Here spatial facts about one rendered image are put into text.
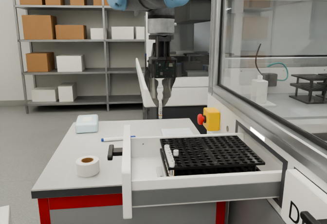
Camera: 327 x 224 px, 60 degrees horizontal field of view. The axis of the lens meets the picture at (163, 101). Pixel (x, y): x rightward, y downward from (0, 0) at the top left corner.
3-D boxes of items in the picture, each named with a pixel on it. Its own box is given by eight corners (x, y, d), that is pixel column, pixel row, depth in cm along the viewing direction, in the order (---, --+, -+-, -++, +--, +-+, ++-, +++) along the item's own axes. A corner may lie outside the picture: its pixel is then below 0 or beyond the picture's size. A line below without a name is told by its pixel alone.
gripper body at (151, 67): (150, 80, 77) (150, 35, 74) (146, 76, 85) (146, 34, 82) (177, 79, 78) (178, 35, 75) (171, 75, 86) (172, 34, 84)
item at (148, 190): (132, 208, 58) (131, 181, 57) (131, 156, 83) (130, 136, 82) (313, 196, 63) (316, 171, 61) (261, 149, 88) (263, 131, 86)
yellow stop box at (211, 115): (206, 131, 102) (206, 112, 100) (201, 125, 109) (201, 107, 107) (219, 130, 103) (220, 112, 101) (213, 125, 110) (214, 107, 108)
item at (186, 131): (163, 139, 116) (163, 135, 116) (160, 132, 124) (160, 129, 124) (193, 138, 118) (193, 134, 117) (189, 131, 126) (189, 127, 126)
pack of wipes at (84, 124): (98, 132, 124) (97, 123, 123) (75, 134, 122) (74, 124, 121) (98, 122, 138) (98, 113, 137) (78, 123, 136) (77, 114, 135)
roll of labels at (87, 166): (71, 174, 87) (70, 162, 86) (86, 165, 94) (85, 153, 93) (90, 179, 85) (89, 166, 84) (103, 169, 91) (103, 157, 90)
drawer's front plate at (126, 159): (123, 220, 57) (121, 170, 54) (125, 159, 85) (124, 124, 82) (132, 220, 57) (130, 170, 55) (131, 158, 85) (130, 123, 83)
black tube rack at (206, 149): (168, 194, 63) (168, 167, 62) (159, 160, 80) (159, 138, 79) (263, 187, 66) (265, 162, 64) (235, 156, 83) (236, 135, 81)
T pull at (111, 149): (107, 161, 65) (106, 156, 65) (109, 148, 72) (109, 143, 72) (123, 161, 65) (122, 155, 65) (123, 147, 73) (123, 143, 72)
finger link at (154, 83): (150, 111, 81) (151, 78, 79) (147, 106, 86) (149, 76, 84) (161, 111, 81) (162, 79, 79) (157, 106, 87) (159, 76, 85)
